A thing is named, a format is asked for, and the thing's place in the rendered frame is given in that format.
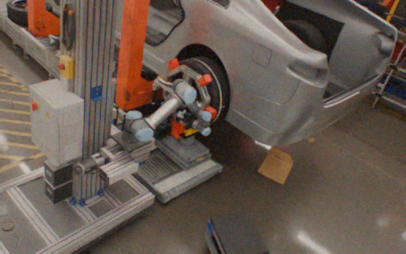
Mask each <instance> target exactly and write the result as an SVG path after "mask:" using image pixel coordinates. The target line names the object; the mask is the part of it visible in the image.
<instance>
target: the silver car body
mask: <svg viewBox="0 0 406 254"><path fill-rule="evenodd" d="M123 11H124V0H118V6H117V23H116V32H115V41H116V44H115V45H116V46H117V47H120V42H121V27H122V19H123ZM396 41H397V29H396V28H395V27H393V26H392V25H390V24H389V23H388V22H387V21H383V19H381V18H380V17H378V16H376V15H375V14H373V13H372V12H370V11H368V10H367V9H365V8H364V7H362V6H360V5H359V4H358V3H357V2H355V1H352V0H283V6H281V7H279V8H278V9H276V11H274V12H273V13H271V12H270V11H269V10H268V9H267V8H266V7H265V6H264V4H263V3H262V2H261V1H260V0H150V2H149V12H148V18H147V28H146V34H145V40H144V56H143V62H142V64H143V65H144V66H145V67H148V68H149V69H150V70H152V71H153V72H154V73H156V74H158V75H159V76H160V77H162V78H164V79H165V74H166V73H169V70H170V69H169V66H168V62H169V61H170V60H173V59H174V56H175V55H176V53H177V52H178V51H179V49H180V48H183V47H184V46H185V45H186V44H189V43H192V42H200V43H203V44H206V45H207V46H209V47H210V48H212V49H213V50H214V51H215V52H216V53H217V54H218V56H219V57H220V58H221V60H222V62H223V63H224V65H225V68H226V71H227V73H228V77H229V79H230V89H231V101H230V109H229V112H228V116H227V117H226V118H225V121H227V122H229V123H230V124H232V125H234V126H235V127H236V128H237V129H240V130H241V131H242V132H244V133H246V134H247V135H248V136H250V137H251V138H252V139H255V140H256V141H258V142H259V143H260V144H265V145H268V146H282V145H286V144H293V143H296V142H298V141H300V140H303V139H306V138H308V137H310V136H311V135H313V134H315V133H318V132H319V131H321V129H326V128H327V127H328V126H329V125H331V124H333V123H335V122H336V121H338V120H339V119H340V118H342V117H345V116H346V115H347V114H349V113H350V112H352V110H354V109H355V108H357V106H358V105H359V103H361V102H362V100H363V99H364V98H366V97H367V95H368V94H369V93H371V92H372V91H373V89H374V88H376V86H377V84H378V83H379V82H380V81H381V78H382V77H383V74H384V72H385V70H386V68H387V67H388V63H389V61H390V60H391V58H392V56H393V50H394V47H395V42H396Z"/></svg>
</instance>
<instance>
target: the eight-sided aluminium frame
mask: <svg viewBox="0 0 406 254"><path fill-rule="evenodd" d="M179 72H183V73H186V75H188V76H189V77H190V78H193V79H194V81H195V83H196V84H197V88H198V90H199V91H200V96H201V98H202V103H201V109H202V110H203V111H204V109H205V108H207V107H209V103H210V98H209V93H208V91H207V89H206V87H205V86H204V87H201V86H200V83H199V82H198V80H199V78H201V75H200V74H199V73H197V72H195V71H194V70H192V69H190V68H189V67H187V66H185V65H182V66H179V67H176V68H175V69H174V70H172V71H170V72H169V73H166V74H165V79H164V81H165V82H167V83H171V82H172V78H173V76H174V75H176V74H177V73H179ZM168 94H169V92H168V91H167V90H165V89H164V88H163V97H164V101H165V102H167V96H168ZM176 113H177V111H176V110H175V111H174V112H173V113H172V114H170V115H171V116H172V117H173V118H176Z"/></svg>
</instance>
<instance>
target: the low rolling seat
mask: <svg viewBox="0 0 406 254"><path fill-rule="evenodd" d="M205 240H206V243H207V245H208V246H209V251H210V253H211V254H269V252H270V250H269V249H268V247H267V246H266V242H265V241H264V240H263V238H262V236H261V234H260V232H259V231H258V229H257V228H256V226H255V223H254V222H253V220H252V219H251V215H250V214H249V213H248V212H246V213H240V214H228V215H216V216H211V217H210V219H209V221H208V224H207V226H206V229H205Z"/></svg>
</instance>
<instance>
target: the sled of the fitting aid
mask: <svg viewBox="0 0 406 254"><path fill-rule="evenodd" d="M170 135H172V134H171V133H168V134H167V135H166V136H164V137H161V138H159V139H156V140H155V146H156V147H158V148H159V149H160V150H162V151H163V152H164V154H167V155H168V156H169V158H171V159H172V160H173V161H174V162H175V163H176V164H179V166H180V167H181V168H182V169H184V170H185V171H188V170H189V169H193V168H195V167H196V166H198V165H200V164H203V163H204V162H206V161H208V160H210V158H211V155H212V154H211V153H207V154H204V155H203V156H200V157H199V158H197V159H194V160H192V161H190V162H187V161H186V160H185V159H183V158H182V157H181V156H180V155H179V154H178V153H176V152H175V151H174V149H171V148H170V147H169V146H168V145H167V144H164V142H163V139H164V138H165V137H168V136H170Z"/></svg>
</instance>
